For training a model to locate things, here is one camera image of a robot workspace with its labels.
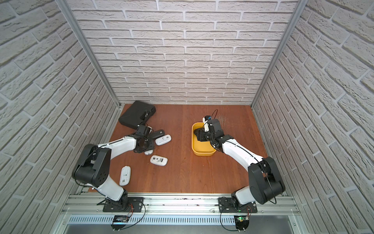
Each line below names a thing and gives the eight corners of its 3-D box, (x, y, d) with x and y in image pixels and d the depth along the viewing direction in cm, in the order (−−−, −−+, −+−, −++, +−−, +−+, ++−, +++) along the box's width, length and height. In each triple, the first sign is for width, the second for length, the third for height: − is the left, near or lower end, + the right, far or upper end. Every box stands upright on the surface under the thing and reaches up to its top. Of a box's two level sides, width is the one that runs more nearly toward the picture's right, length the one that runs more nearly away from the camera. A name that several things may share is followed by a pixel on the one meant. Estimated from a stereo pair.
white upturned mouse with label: (149, 163, 90) (148, 162, 88) (152, 155, 93) (151, 154, 91) (166, 166, 89) (165, 165, 87) (168, 158, 92) (168, 156, 90)
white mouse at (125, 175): (120, 186, 81) (118, 185, 79) (123, 168, 88) (121, 166, 86) (129, 184, 82) (128, 183, 80) (131, 166, 89) (130, 165, 87)
